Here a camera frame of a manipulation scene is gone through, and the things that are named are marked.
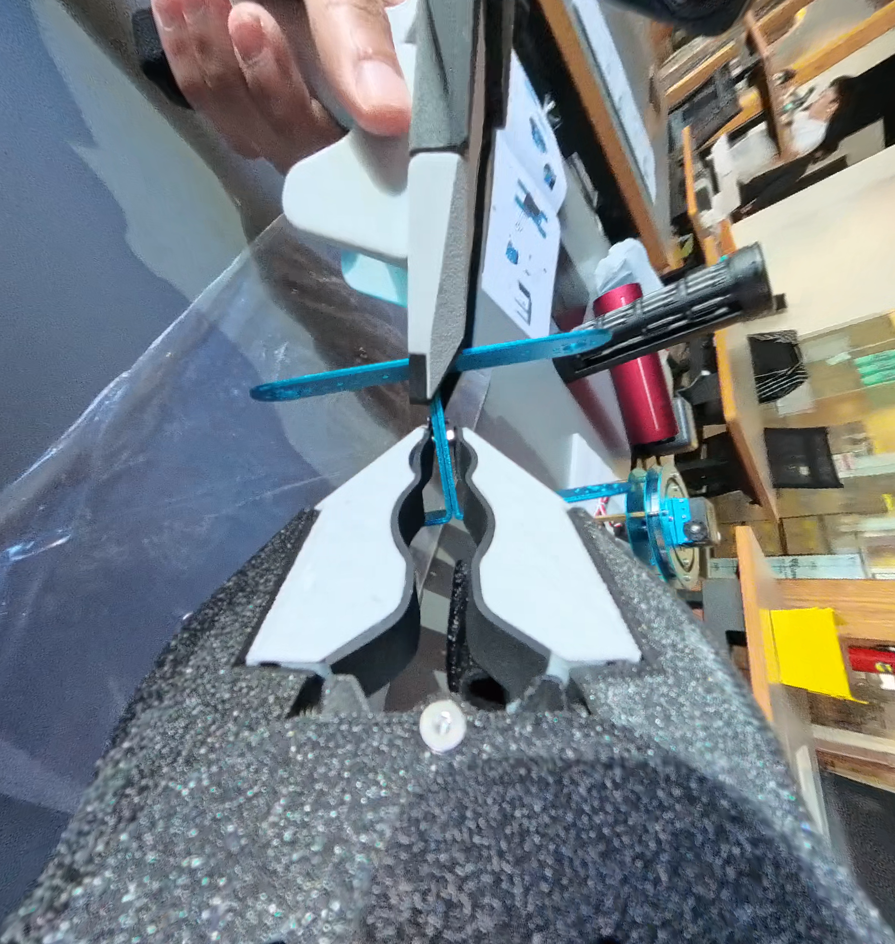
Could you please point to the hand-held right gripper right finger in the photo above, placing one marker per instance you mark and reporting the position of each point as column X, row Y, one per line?
column 558, row 583

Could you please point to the person's left hand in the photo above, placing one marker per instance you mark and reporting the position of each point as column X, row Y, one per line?
column 300, row 59

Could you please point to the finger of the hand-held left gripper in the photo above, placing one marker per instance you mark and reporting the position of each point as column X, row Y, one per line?
column 480, row 221
column 436, row 251

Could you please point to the white crumpled bag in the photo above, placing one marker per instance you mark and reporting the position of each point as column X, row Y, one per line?
column 625, row 266

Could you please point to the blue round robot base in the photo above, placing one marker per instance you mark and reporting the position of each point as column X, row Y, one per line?
column 662, row 524

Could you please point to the white instruction sheet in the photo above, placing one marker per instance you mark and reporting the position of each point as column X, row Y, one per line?
column 524, row 221

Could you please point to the wooden partition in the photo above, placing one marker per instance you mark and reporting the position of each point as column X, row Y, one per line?
column 610, row 103

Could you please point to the blue metal bracket assembly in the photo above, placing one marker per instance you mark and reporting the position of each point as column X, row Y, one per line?
column 344, row 384

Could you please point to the yellow bin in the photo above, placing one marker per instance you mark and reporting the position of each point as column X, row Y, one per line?
column 809, row 652

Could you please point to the wooden shelving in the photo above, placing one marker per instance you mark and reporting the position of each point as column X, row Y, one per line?
column 802, row 59

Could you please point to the large clear plastic bag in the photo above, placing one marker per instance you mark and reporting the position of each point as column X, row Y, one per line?
column 123, row 516

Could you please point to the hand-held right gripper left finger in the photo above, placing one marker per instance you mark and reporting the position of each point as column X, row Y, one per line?
column 337, row 583

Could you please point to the red cylindrical container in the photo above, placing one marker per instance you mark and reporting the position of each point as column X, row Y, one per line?
column 640, row 384

